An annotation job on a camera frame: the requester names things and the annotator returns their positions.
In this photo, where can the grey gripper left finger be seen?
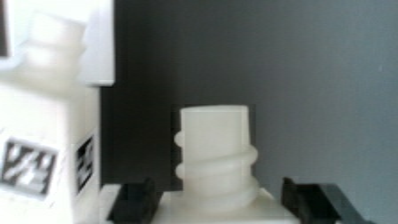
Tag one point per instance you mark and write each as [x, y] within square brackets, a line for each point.
[136, 205]

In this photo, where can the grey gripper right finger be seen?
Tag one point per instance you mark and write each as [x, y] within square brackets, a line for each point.
[319, 204]

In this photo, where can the white stool leg front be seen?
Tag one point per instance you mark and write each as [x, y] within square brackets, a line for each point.
[223, 198]

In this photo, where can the white stool leg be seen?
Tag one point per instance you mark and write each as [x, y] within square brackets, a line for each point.
[58, 67]
[223, 198]

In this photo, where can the white stool leg back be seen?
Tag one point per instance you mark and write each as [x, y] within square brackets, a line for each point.
[58, 67]

